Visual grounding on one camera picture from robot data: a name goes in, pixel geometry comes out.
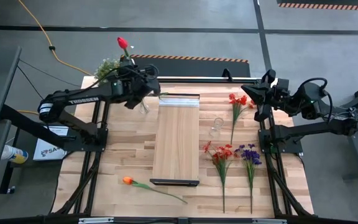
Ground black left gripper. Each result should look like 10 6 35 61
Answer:
112 57 162 110

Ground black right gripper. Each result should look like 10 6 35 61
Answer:
241 68 291 123

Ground red artificial tulip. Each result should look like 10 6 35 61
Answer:
117 36 131 60

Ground small red flower bunch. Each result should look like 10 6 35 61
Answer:
227 93 257 146

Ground purple flower bunch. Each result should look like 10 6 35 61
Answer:
234 142 264 215

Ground large red flower bunch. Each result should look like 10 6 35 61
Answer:
201 140 234 214

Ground orange artificial tulip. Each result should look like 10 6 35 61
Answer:
122 175 188 205

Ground potted plant white blossoms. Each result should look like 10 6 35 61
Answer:
93 58 121 85

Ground black clamp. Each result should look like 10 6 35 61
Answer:
221 68 234 83

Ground clear glass vase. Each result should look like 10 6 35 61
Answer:
138 98 151 115
208 116 225 139

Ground black hazard-striped floor mat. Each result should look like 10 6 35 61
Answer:
119 54 250 78
277 0 358 12

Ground wooden conveyor board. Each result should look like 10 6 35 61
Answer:
149 92 201 187

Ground grey metal stand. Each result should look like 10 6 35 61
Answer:
326 79 358 181

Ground white printed box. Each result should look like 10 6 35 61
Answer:
32 125 70 162

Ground white yellow spray bottle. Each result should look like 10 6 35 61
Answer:
0 144 29 165

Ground yellow extension cable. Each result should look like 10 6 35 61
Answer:
17 0 93 77

